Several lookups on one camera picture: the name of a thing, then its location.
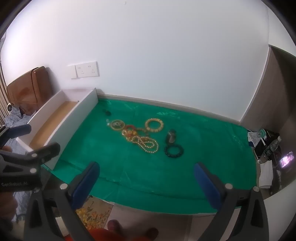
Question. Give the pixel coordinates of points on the brown leather bag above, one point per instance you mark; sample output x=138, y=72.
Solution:
x=27, y=90

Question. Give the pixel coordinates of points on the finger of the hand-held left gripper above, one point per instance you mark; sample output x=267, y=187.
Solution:
x=20, y=130
x=46, y=151

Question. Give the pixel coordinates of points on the lit phone screen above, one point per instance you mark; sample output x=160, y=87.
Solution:
x=286, y=160

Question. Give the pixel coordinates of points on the white double wall socket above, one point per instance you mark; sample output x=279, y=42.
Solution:
x=87, y=69

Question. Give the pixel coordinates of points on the yellow floral floor mat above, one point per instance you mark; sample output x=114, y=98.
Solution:
x=92, y=215

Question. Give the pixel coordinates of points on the small black trinket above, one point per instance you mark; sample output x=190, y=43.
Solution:
x=107, y=113

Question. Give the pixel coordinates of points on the white wall switch plate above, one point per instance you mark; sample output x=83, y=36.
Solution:
x=71, y=71

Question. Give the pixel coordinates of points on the teal and white papers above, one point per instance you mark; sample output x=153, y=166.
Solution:
x=254, y=139

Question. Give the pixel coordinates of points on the white hanging cloth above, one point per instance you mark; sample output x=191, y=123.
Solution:
x=266, y=173

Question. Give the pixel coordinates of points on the person's left hand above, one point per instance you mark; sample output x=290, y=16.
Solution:
x=5, y=206

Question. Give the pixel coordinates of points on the small white round device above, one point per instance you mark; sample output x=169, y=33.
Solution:
x=9, y=108

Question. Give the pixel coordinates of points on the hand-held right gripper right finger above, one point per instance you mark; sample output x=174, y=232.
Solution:
x=207, y=185

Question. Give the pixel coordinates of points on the green table cloth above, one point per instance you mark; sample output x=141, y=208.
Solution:
x=138, y=171

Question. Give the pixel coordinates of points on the dark bangle with grey band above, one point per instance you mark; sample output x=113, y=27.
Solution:
x=171, y=139

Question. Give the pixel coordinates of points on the wooden wardrobe panel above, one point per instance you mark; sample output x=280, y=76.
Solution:
x=272, y=92

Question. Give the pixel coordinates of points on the blue-grey bedding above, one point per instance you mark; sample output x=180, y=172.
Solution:
x=13, y=118

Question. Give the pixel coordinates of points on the white box with brown bottom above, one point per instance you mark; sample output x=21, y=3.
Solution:
x=76, y=125

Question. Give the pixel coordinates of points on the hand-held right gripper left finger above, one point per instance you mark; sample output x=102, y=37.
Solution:
x=89, y=183

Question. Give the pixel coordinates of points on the clear water bottle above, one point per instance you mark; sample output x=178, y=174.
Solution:
x=271, y=148

